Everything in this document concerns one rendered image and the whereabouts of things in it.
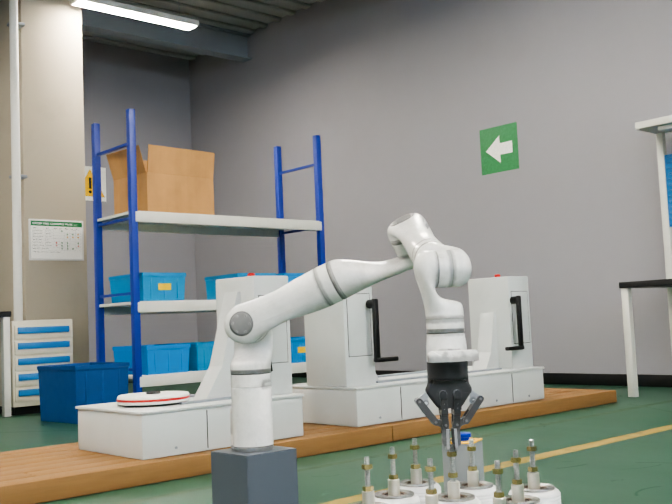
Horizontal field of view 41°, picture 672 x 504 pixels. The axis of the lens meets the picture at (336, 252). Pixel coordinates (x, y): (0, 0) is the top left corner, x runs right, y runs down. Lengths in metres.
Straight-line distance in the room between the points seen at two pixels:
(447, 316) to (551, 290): 5.83
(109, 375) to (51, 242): 2.13
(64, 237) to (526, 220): 3.94
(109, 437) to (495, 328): 2.46
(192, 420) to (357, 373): 0.99
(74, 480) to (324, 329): 1.56
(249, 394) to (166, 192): 4.93
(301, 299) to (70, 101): 6.44
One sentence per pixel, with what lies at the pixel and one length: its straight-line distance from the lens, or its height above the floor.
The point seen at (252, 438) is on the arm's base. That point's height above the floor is 0.33.
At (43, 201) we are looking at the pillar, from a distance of 7.98.
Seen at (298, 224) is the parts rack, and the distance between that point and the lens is 7.48.
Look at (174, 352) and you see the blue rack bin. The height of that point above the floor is 0.41.
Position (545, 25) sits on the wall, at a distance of 7.75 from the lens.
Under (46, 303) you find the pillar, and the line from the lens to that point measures 7.90.
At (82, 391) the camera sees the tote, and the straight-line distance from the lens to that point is 6.02.
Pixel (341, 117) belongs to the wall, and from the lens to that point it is 9.28.
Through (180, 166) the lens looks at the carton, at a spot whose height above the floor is 1.82.
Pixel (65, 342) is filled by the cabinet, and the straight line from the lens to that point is 7.09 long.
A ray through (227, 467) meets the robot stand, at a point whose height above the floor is 0.27.
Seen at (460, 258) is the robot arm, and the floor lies 0.69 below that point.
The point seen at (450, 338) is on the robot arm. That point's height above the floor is 0.54.
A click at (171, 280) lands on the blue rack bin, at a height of 0.94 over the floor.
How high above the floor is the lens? 0.58
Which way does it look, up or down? 4 degrees up
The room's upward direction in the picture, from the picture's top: 3 degrees counter-clockwise
